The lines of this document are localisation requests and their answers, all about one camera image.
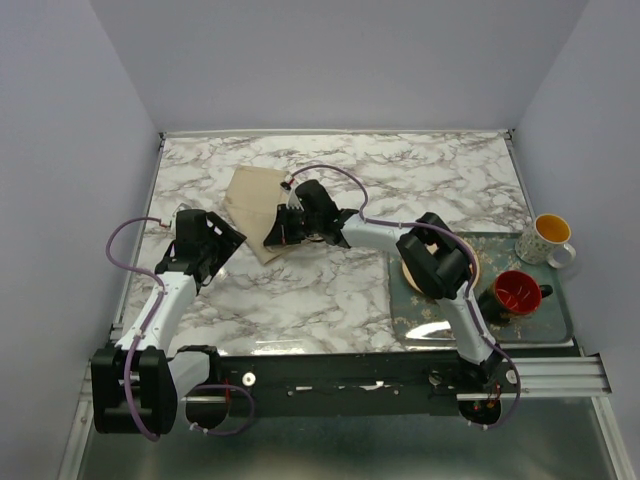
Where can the white floral mug yellow inside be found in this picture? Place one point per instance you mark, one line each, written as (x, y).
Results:
(546, 240)

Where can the beige floral plate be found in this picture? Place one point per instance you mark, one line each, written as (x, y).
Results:
(410, 275)

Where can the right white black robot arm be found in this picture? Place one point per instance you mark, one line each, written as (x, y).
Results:
(440, 264)

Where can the teal floral serving tray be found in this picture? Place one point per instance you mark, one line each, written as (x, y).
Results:
(419, 324)

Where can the red black cup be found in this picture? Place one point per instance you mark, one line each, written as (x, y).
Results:
(512, 294)

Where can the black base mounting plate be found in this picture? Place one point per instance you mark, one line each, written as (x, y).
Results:
(243, 389)

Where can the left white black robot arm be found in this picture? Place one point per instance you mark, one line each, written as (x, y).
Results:
(136, 386)

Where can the aluminium frame rail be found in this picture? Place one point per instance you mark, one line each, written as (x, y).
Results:
(554, 377)

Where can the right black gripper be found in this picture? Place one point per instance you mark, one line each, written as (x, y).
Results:
(280, 233)

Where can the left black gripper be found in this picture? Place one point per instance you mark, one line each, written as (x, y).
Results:
(229, 240)

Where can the beige cloth napkin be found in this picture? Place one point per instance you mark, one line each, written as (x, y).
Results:
(251, 201)

